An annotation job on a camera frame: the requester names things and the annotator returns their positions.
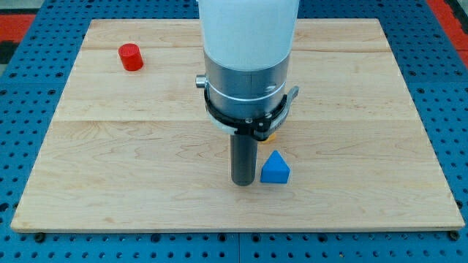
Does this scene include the light wooden board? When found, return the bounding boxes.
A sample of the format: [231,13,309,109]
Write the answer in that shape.
[11,19,465,233]

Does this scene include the red cylinder block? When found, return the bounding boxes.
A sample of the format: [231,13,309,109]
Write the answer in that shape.
[118,43,144,71]

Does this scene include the yellow hexagon block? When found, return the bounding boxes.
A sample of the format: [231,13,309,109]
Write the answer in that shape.
[261,133,276,144]

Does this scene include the black clamp ring with lever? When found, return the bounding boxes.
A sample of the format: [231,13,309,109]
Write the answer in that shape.
[203,85,300,142]

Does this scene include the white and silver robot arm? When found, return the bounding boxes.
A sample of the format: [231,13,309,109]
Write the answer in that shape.
[196,0,300,186]

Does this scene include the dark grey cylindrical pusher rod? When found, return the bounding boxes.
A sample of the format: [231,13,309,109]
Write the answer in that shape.
[230,135,257,186]

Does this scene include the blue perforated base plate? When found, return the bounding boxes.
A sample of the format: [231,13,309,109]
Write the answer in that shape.
[1,0,467,262]

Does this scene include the blue triangle block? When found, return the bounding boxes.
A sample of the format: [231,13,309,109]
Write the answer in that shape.
[260,150,291,184]

